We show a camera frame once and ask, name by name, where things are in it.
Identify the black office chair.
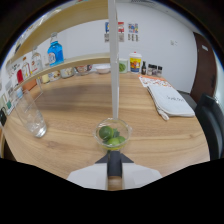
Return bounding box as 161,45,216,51
194,93,224,161

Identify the two-tier wooden shelf rack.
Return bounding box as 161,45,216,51
4,0,120,122

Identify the white fabric pouch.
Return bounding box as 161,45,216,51
146,83,196,121

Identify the green cup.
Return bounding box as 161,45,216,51
118,58,129,74

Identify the clear bottle orange label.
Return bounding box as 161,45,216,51
21,56,32,80

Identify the clear drinking glass with ice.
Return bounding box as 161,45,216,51
12,89,48,139

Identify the brown wooden door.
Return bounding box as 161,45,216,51
189,31,218,104

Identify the red wall poster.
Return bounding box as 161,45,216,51
117,21,125,43

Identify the small spice shaker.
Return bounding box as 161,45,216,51
156,65,164,78

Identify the blue wall poster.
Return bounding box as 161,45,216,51
104,21,110,43

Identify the blue liquid glass bottle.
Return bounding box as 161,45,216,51
46,31,65,67

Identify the multicolour wall poster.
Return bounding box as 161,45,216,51
127,22,139,43

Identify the yellow container red lid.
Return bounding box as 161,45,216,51
129,51,143,74

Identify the orange printed paper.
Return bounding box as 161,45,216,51
138,74,173,89

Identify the glass cup with limes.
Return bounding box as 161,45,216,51
94,117,133,153

